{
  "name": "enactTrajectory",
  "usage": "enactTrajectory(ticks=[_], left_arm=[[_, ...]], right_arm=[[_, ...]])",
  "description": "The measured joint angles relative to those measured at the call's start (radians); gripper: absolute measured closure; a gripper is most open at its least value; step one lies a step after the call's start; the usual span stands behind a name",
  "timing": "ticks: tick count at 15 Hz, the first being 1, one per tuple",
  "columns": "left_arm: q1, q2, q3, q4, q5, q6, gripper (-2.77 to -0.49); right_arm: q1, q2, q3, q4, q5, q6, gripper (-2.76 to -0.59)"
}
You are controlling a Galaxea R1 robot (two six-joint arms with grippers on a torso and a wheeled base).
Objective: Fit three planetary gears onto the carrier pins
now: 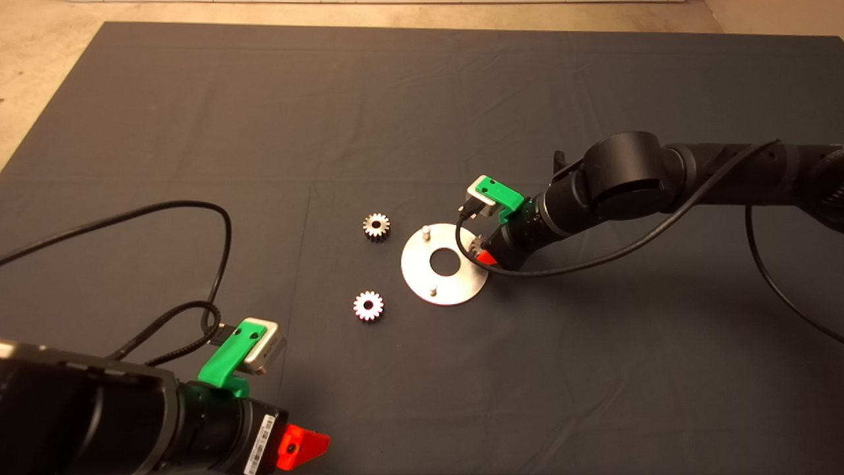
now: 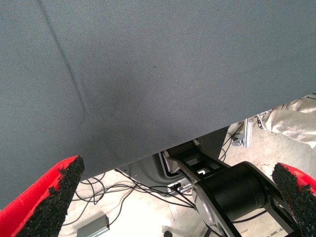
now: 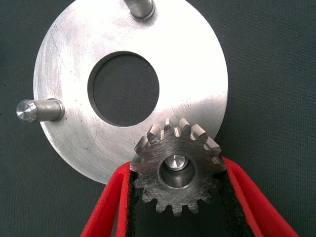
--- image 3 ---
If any dark grey table cloth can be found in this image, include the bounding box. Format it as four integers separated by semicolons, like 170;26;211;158
0;0;316;237

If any small steel planetary gear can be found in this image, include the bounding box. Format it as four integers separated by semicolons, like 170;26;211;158
130;118;227;217

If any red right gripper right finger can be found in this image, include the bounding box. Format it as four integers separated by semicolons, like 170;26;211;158
217;157;301;237

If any round metal carrier plate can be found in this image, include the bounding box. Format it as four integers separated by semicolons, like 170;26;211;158
16;0;229;186

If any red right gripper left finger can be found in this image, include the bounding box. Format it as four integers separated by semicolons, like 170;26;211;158
79;162;144;237

